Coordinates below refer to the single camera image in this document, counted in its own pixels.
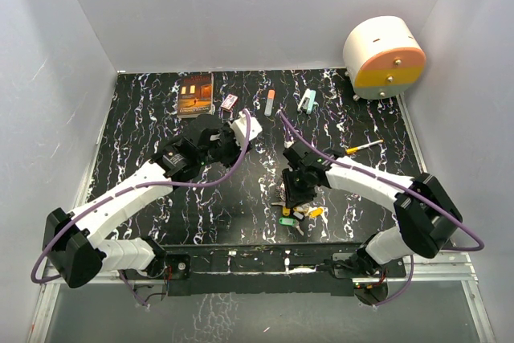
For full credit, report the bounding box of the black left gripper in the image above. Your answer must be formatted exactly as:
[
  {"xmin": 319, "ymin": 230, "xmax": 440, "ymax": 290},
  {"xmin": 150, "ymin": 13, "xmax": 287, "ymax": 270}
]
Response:
[{"xmin": 198, "ymin": 121, "xmax": 251, "ymax": 168}]

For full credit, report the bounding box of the large keyring with yellow handle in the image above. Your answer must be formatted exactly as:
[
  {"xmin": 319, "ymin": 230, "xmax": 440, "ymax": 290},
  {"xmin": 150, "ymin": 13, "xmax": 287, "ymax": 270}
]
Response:
[{"xmin": 271, "ymin": 186, "xmax": 291, "ymax": 217}]

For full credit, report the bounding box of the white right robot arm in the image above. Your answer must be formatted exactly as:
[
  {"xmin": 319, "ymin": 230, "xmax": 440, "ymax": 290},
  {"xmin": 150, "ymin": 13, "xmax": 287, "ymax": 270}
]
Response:
[{"xmin": 282, "ymin": 141, "xmax": 463, "ymax": 276}]

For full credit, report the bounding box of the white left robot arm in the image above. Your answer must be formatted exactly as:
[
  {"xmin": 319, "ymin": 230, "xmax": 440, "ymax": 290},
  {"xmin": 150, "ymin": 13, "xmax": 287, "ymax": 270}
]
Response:
[{"xmin": 43, "ymin": 110, "xmax": 262, "ymax": 288}]

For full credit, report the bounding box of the green key tag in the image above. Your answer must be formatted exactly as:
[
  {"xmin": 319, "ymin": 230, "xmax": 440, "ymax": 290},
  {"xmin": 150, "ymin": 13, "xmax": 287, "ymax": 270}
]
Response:
[{"xmin": 279, "ymin": 217, "xmax": 298, "ymax": 227}]

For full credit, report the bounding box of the small red white box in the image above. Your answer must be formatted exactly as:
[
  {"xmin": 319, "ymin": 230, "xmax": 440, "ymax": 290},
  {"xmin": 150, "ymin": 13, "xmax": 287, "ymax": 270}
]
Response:
[{"xmin": 220, "ymin": 94, "xmax": 238, "ymax": 111}]

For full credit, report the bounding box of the paperback book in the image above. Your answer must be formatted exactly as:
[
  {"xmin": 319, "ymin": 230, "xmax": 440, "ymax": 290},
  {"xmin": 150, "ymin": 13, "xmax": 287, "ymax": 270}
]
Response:
[{"xmin": 177, "ymin": 73, "xmax": 214, "ymax": 119}]

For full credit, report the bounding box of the orange grey eraser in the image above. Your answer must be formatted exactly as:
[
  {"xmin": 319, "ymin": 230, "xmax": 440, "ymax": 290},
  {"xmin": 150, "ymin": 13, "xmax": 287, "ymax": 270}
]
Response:
[{"xmin": 264, "ymin": 89, "xmax": 275, "ymax": 116}]

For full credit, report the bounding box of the yellow white pen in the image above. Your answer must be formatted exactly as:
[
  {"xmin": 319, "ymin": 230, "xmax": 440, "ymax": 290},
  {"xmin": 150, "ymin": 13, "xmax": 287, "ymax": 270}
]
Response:
[{"xmin": 345, "ymin": 139, "xmax": 384, "ymax": 155}]

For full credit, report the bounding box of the white blue stapler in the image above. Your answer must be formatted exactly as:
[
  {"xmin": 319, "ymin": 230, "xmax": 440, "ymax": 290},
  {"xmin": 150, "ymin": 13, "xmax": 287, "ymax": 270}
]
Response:
[{"xmin": 297, "ymin": 88, "xmax": 317, "ymax": 115}]

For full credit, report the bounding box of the white round drawer cabinet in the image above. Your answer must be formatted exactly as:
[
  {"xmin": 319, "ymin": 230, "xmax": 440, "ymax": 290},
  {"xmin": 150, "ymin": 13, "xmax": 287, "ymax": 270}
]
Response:
[{"xmin": 343, "ymin": 16, "xmax": 426, "ymax": 100}]

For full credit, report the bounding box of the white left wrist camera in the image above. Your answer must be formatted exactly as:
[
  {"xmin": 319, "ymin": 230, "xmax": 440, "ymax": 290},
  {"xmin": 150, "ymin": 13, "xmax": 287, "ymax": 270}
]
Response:
[{"xmin": 229, "ymin": 109, "xmax": 263, "ymax": 147}]

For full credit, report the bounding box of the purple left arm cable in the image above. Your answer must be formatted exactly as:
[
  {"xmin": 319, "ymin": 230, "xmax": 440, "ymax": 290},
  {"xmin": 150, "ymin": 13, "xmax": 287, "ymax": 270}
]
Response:
[{"xmin": 30, "ymin": 108, "xmax": 253, "ymax": 307}]

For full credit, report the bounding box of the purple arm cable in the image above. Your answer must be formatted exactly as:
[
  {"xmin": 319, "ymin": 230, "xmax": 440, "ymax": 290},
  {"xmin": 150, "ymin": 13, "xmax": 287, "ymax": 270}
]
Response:
[
  {"xmin": 277, "ymin": 112, "xmax": 485, "ymax": 306},
  {"xmin": 30, "ymin": 108, "xmax": 253, "ymax": 307}
]

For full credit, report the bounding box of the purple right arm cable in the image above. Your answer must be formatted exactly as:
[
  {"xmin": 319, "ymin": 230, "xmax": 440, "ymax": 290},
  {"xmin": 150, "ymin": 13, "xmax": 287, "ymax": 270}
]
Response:
[{"xmin": 277, "ymin": 112, "xmax": 485, "ymax": 306}]

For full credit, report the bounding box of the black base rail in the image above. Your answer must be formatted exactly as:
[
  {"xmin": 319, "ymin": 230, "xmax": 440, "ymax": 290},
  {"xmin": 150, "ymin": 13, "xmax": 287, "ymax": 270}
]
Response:
[{"xmin": 132, "ymin": 241, "xmax": 406, "ymax": 298}]

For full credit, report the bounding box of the aluminium frame rail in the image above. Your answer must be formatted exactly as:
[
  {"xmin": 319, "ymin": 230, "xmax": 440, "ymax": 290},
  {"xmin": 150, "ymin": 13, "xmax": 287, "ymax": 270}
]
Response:
[{"xmin": 57, "ymin": 243, "xmax": 477, "ymax": 288}]

